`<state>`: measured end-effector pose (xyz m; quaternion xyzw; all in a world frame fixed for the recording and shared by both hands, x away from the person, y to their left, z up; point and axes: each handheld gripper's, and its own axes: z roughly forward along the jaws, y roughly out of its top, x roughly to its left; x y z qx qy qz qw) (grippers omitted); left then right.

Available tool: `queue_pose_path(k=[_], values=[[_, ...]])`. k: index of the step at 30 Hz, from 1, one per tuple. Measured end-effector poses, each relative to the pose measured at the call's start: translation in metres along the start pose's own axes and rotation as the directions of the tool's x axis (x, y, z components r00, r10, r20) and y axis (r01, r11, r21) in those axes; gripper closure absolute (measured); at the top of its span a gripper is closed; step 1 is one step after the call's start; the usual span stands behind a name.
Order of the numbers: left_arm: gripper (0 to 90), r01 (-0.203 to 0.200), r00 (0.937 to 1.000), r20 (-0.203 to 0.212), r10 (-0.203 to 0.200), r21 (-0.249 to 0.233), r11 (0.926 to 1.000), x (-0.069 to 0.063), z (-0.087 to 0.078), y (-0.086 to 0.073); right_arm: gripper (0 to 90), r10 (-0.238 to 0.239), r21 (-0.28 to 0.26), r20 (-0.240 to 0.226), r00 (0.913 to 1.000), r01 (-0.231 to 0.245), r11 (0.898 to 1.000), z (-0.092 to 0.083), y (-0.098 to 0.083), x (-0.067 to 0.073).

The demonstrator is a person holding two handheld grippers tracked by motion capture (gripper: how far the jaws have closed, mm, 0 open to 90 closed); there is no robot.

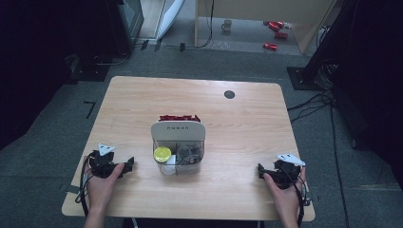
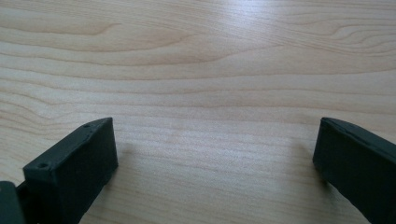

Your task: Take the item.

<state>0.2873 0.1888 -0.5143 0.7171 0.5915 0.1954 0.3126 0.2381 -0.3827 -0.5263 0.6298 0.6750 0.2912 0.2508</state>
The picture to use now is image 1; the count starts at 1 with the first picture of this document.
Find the person's right hand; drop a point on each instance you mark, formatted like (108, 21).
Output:
(285, 199)

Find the red can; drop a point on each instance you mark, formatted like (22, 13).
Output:
(270, 46)
(274, 26)
(281, 35)

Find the black cabinet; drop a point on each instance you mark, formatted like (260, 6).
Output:
(122, 25)

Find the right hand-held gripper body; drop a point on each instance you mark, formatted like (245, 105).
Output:
(286, 172)

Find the clear organizer box white lid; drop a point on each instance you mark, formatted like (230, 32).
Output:
(178, 133)

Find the white small container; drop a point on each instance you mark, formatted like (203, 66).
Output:
(170, 166)

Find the person's left hand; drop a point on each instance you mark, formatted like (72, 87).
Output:
(101, 190)

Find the dark small parts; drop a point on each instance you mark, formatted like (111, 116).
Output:
(189, 153)

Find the white board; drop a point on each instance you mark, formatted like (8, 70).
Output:
(169, 17)

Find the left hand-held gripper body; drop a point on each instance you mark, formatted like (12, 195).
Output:
(102, 163)

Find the row of red packets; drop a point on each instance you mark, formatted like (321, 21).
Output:
(179, 117)

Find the yellow lidded jar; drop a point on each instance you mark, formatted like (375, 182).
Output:
(162, 154)

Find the grey mug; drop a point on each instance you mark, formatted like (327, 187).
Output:
(226, 25)

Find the black stand base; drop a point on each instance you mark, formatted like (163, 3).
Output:
(299, 79)

